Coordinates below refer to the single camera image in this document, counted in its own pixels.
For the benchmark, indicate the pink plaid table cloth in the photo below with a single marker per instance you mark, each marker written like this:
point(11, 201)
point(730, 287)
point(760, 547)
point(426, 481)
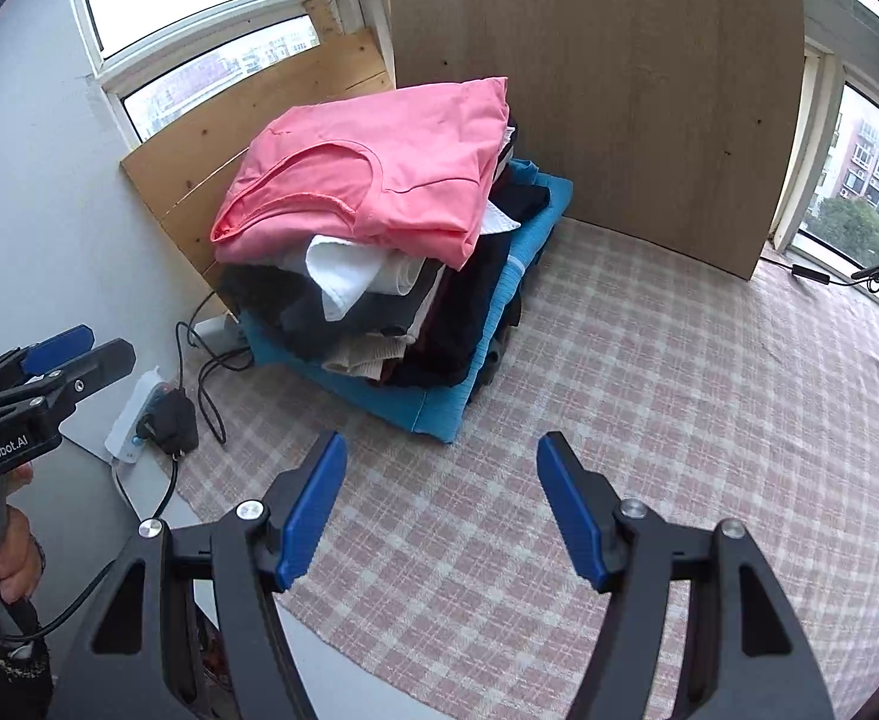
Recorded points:
point(442, 570)

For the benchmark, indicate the black folded garment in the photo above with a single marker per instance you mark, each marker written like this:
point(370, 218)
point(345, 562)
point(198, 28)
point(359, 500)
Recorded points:
point(427, 337)

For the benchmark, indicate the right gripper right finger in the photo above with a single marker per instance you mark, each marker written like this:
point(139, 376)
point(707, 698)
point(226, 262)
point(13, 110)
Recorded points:
point(745, 654)

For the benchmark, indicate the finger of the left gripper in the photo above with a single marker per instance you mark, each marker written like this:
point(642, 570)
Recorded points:
point(61, 390)
point(54, 352)

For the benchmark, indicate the brown wooden board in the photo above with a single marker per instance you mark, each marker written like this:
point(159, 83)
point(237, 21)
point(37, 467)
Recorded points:
point(673, 119)

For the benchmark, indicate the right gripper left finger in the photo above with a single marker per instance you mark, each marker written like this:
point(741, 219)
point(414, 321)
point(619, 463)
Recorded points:
point(137, 653)

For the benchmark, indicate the white folded garment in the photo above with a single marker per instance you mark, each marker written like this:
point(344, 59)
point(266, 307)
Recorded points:
point(345, 271)

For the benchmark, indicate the beige folded garment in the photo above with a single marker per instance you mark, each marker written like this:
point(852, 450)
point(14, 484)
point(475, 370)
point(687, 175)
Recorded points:
point(365, 356)

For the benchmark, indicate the light plywood board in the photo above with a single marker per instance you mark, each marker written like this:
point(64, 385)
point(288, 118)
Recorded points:
point(182, 173)

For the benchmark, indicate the white power strip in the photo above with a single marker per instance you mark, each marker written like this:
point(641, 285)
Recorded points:
point(221, 340)

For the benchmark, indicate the pink t-shirt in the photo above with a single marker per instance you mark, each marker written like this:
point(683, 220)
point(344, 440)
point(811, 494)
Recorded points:
point(410, 170)

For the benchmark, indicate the blue folded sweater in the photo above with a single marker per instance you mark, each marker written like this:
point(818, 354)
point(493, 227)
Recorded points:
point(486, 304)

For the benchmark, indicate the black power adapter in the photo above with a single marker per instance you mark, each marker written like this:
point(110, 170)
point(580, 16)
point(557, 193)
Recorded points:
point(170, 423)

